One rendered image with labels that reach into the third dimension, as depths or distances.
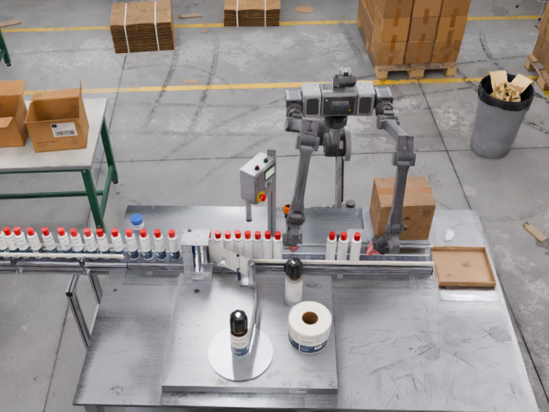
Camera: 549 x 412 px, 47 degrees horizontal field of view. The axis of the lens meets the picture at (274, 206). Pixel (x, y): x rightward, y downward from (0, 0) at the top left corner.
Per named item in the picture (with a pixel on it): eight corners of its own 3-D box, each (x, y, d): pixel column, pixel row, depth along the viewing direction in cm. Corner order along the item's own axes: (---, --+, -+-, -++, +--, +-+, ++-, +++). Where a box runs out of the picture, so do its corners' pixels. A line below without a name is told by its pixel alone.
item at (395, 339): (73, 405, 287) (72, 403, 286) (127, 207, 383) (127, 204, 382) (537, 414, 284) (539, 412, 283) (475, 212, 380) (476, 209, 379)
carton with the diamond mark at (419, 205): (375, 241, 357) (381, 206, 338) (368, 212, 374) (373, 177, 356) (428, 239, 358) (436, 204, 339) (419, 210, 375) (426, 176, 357)
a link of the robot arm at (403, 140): (419, 136, 303) (398, 136, 303) (415, 163, 309) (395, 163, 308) (395, 114, 345) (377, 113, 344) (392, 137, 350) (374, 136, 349)
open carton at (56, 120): (29, 163, 419) (14, 116, 393) (38, 118, 455) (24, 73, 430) (89, 157, 423) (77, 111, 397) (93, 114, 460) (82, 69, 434)
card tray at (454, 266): (438, 286, 336) (439, 281, 333) (430, 250, 355) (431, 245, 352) (494, 287, 335) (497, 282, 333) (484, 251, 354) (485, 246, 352)
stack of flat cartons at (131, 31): (113, 54, 676) (109, 26, 654) (116, 29, 715) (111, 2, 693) (175, 50, 682) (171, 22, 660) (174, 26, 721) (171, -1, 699)
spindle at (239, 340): (230, 359, 296) (227, 322, 276) (231, 343, 302) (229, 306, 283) (249, 360, 295) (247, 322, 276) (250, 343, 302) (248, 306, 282)
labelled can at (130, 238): (128, 260, 342) (122, 234, 328) (130, 253, 346) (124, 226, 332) (138, 260, 342) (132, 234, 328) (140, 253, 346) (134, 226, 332)
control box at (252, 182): (240, 198, 319) (238, 168, 306) (261, 180, 329) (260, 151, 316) (256, 206, 315) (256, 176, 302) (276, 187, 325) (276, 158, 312)
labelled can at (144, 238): (142, 260, 342) (136, 234, 328) (144, 253, 346) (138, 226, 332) (152, 261, 342) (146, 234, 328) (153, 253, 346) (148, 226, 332)
